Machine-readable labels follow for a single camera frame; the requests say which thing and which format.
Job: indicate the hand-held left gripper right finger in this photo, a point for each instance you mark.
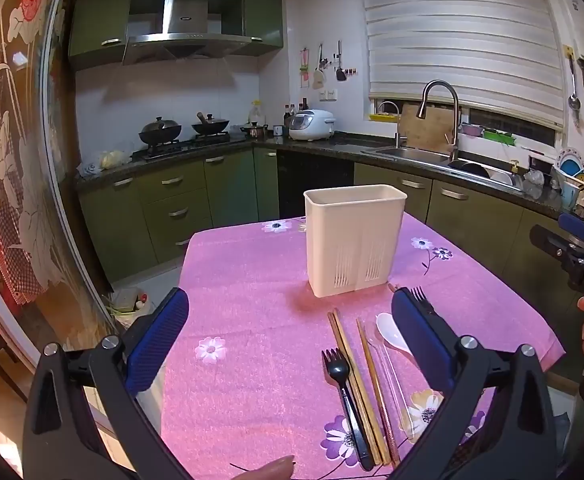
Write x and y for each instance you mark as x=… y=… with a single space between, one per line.
x=419 y=340

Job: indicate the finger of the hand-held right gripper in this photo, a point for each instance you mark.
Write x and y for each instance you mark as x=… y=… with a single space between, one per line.
x=579 y=227
x=551 y=245

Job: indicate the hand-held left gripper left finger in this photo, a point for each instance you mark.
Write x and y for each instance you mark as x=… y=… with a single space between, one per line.
x=157 y=340

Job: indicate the brown wooden chopstick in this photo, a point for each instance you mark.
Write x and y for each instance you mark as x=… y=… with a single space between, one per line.
x=375 y=385
x=393 y=288

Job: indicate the white plastic utensil holder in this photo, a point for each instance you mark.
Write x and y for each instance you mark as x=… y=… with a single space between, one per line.
x=351 y=235

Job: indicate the person's left hand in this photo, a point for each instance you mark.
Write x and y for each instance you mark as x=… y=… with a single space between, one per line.
x=272 y=471

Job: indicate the black plastic fork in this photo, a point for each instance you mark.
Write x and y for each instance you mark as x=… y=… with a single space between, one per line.
x=421 y=300
x=339 y=375

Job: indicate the clear plastic spoon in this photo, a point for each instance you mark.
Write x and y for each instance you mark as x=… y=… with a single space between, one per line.
x=389 y=375

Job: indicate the floor trash bin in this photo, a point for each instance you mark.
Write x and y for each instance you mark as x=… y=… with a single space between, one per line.
x=128 y=302

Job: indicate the dish rack with plates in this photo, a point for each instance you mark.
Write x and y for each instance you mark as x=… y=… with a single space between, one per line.
x=571 y=170

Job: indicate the light wooden chopstick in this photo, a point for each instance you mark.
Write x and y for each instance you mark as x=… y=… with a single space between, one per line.
x=344 y=335
x=336 y=335

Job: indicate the soap dispenser bottle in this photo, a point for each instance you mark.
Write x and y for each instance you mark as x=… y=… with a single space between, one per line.
x=515 y=175

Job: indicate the pink floral tablecloth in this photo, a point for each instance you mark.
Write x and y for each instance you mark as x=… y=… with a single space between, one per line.
x=252 y=320

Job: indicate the black pan in sink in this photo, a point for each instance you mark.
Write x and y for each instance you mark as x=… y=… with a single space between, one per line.
x=476 y=169

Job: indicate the green container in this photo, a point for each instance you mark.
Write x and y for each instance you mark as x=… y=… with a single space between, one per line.
x=497 y=136

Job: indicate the green lower cabinets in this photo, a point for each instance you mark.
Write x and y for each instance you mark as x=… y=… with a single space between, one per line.
x=182 y=210

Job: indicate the green cabinets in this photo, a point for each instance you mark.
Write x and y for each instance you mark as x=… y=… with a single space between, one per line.
x=182 y=210
x=102 y=15

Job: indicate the purple container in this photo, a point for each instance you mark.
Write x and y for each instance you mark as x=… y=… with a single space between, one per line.
x=470 y=129

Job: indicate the tall steel faucet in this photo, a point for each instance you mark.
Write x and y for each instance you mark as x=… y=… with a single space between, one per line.
x=454 y=125

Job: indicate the wooden cutting board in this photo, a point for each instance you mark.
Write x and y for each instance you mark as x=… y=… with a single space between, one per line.
x=426 y=130

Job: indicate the steel sink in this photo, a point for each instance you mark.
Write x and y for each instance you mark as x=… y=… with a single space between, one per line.
x=406 y=154

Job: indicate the yellowish plastic bag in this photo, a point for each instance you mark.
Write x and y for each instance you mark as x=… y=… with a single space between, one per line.
x=114 y=159

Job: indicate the black gas stove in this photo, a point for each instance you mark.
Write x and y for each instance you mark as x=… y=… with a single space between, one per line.
x=172 y=149

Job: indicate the small steel faucet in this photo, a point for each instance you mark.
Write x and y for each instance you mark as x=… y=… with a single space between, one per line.
x=397 y=130

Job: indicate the black built-in appliance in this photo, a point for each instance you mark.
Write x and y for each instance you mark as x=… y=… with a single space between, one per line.
x=312 y=180

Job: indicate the black wok with lid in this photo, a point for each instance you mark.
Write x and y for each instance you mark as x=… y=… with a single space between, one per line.
x=159 y=131

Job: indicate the yellow tray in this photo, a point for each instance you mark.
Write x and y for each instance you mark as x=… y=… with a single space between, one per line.
x=384 y=117

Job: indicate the dark stone countertop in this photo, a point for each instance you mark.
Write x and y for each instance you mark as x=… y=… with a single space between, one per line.
x=342 y=141

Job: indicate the floral etched glass door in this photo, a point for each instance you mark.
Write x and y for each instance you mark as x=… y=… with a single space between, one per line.
x=22 y=160

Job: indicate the small steel pot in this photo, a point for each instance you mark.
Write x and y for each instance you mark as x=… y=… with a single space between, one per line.
x=254 y=131

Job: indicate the white window blind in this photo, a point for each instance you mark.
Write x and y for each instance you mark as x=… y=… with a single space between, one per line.
x=451 y=35

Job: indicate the white rice cooker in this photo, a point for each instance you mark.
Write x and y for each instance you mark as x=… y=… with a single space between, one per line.
x=312 y=125

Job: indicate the hanging black spatula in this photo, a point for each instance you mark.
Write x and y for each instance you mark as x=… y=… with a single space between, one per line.
x=341 y=75

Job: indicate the hanging white spatula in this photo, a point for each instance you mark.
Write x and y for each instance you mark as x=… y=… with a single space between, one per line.
x=320 y=79

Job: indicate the steel range hood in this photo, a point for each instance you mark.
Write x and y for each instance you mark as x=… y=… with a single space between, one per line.
x=184 y=15

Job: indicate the green upper cabinets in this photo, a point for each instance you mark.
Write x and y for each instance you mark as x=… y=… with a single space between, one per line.
x=102 y=15

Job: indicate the white wall socket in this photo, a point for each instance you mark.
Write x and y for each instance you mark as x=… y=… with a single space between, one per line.
x=328 y=94

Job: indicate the pink wall hanging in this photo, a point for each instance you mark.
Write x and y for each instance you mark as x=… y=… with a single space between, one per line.
x=305 y=67

